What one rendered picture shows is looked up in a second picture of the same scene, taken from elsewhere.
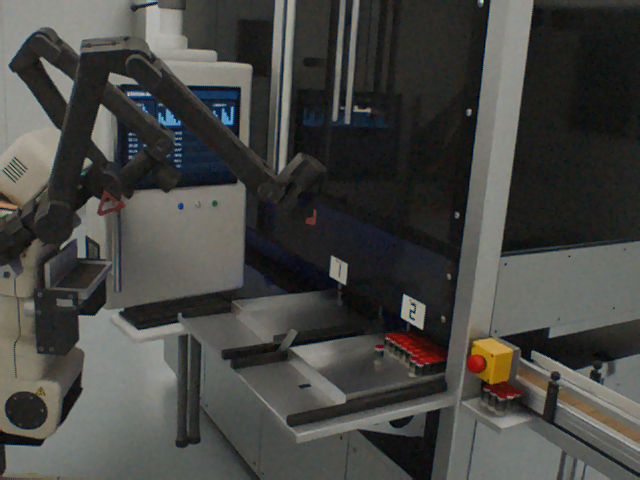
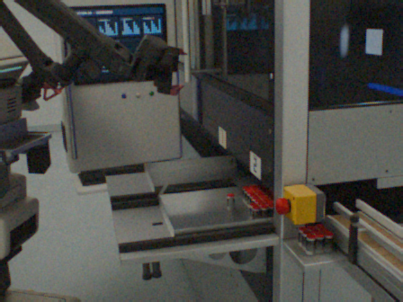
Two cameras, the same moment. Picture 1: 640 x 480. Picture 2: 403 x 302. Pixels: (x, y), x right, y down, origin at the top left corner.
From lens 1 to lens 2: 0.59 m
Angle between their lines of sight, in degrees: 18
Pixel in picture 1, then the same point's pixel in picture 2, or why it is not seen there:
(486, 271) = (293, 123)
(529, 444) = not seen: hidden behind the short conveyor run
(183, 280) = (130, 152)
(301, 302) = (203, 165)
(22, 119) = not seen: hidden behind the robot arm
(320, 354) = (188, 201)
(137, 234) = (91, 117)
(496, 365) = (298, 207)
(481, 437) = (311, 276)
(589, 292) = not seen: outside the picture
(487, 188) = (283, 47)
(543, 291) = (363, 144)
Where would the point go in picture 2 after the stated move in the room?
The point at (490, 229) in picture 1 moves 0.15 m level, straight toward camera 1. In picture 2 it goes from (292, 84) to (265, 94)
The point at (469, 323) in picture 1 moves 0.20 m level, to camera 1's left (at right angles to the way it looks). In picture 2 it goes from (282, 171) to (202, 165)
